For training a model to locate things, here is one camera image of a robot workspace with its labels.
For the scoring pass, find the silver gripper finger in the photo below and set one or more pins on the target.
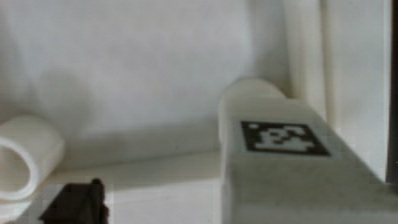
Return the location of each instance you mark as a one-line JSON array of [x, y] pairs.
[[76, 207]]

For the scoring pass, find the white leg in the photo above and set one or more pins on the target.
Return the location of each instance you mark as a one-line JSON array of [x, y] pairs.
[[295, 179]]

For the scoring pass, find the white square tabletop tray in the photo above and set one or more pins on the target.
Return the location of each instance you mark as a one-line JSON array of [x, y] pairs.
[[115, 66]]

